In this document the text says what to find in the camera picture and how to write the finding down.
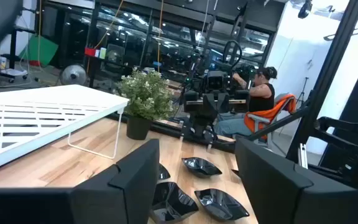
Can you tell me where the black leaf mini plate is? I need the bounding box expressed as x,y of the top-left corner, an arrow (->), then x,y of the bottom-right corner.
181,156 -> 223,179
158,162 -> 172,181
194,187 -> 250,222

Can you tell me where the person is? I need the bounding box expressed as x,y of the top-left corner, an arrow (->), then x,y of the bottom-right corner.
214,66 -> 279,138

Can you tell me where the green plant in black pot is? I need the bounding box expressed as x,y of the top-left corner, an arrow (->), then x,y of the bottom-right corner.
116,67 -> 176,141

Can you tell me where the yellow hanging cable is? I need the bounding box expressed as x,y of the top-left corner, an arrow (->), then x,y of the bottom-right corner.
85,0 -> 126,74

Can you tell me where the white wire shelf rack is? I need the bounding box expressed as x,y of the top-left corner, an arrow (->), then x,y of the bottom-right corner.
0,83 -> 131,177

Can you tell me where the black tripod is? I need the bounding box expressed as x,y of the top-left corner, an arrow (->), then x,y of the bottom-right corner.
296,76 -> 311,108

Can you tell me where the round grey floor fan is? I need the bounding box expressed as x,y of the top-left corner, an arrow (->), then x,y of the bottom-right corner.
59,63 -> 88,86

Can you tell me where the black wavy square mini plate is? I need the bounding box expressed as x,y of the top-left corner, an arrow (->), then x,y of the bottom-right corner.
149,181 -> 200,224

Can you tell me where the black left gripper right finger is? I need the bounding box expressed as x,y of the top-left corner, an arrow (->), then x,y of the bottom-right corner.
234,138 -> 358,224

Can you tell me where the green board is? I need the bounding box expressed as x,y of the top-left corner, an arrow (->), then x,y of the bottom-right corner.
18,34 -> 60,67

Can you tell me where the silver aluminium bracket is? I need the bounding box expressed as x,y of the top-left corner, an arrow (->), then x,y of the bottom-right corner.
297,142 -> 309,169

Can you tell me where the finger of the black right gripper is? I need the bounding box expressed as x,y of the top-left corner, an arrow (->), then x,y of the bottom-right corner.
216,93 -> 231,119
203,93 -> 218,119

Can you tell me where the orange hanging cable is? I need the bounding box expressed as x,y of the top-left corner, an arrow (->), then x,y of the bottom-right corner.
156,0 -> 165,73

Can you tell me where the grey chair with orange cover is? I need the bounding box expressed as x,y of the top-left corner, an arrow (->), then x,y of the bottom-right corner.
244,93 -> 298,149

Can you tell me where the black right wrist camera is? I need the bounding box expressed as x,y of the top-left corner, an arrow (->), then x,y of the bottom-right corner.
206,70 -> 227,91

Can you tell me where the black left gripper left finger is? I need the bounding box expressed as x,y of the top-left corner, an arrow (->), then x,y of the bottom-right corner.
0,139 -> 160,224

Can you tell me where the white rolling cart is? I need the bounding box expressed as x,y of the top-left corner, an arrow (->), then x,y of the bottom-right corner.
0,67 -> 30,83

